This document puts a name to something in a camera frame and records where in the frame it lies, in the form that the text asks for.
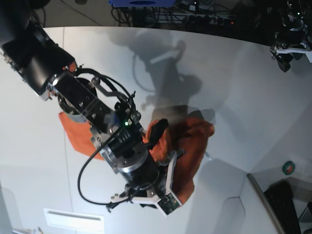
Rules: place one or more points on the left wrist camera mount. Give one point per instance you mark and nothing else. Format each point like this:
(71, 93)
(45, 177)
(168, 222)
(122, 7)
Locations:
(284, 54)

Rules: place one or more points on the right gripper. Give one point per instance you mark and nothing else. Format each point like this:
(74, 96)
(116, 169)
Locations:
(138, 166)

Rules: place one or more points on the green tape roll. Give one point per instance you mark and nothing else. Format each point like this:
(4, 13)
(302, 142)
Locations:
(288, 168)

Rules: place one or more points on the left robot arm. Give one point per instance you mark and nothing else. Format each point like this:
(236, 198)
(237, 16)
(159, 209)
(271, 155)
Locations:
(296, 18)

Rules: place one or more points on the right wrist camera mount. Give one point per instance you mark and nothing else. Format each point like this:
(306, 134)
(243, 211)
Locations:
(160, 196)

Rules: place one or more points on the black keyboard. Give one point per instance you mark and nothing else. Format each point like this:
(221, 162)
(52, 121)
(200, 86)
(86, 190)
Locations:
(280, 198)

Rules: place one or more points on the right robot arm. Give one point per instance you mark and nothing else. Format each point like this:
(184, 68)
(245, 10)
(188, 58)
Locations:
(48, 70)

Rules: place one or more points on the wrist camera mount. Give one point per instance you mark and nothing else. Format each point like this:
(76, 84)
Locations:
(284, 54)
(160, 196)

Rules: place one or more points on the blue box with oval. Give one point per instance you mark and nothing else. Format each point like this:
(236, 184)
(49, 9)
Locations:
(142, 3)

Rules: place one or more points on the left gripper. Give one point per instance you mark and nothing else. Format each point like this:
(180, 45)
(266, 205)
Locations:
(290, 39)

